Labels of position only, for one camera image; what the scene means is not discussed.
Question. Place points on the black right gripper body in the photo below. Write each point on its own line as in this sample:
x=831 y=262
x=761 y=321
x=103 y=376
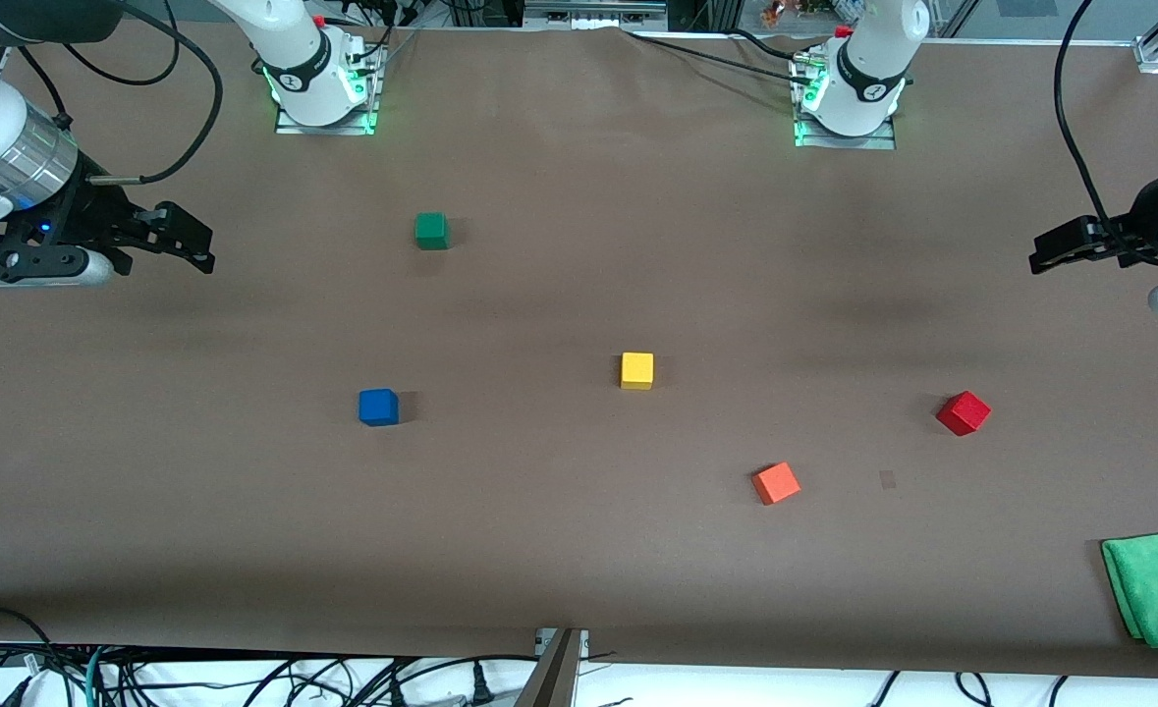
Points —
x=90 y=213

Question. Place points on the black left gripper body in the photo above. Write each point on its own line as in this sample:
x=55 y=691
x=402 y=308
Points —
x=1145 y=218

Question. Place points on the red block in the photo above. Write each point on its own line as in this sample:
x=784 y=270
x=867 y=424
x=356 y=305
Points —
x=963 y=413

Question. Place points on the blue block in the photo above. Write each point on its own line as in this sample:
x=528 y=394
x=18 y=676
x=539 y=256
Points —
x=378 y=408

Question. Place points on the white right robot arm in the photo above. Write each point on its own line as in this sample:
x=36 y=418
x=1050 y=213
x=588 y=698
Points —
x=303 y=59

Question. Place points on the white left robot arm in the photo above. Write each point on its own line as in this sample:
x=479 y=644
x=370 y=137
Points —
x=873 y=59

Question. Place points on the green block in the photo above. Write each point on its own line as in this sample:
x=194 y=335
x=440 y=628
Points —
x=431 y=232

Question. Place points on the orange block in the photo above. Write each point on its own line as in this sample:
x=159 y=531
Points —
x=776 y=483

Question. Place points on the yellow block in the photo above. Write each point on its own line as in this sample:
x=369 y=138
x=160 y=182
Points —
x=637 y=371

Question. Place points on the brown table cover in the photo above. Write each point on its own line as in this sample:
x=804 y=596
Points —
x=578 y=550

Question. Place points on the black power plug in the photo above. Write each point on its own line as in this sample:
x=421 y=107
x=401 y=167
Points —
x=480 y=687

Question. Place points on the dark metal bar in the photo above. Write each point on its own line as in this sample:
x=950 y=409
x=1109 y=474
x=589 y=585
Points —
x=551 y=682

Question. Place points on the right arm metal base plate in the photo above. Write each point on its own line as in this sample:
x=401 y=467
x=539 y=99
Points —
x=323 y=129

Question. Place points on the aluminium frame rail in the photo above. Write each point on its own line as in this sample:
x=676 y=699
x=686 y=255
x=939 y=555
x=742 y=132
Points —
x=593 y=8

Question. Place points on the metal edge bracket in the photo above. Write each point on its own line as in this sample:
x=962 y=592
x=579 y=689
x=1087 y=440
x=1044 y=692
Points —
x=544 y=638

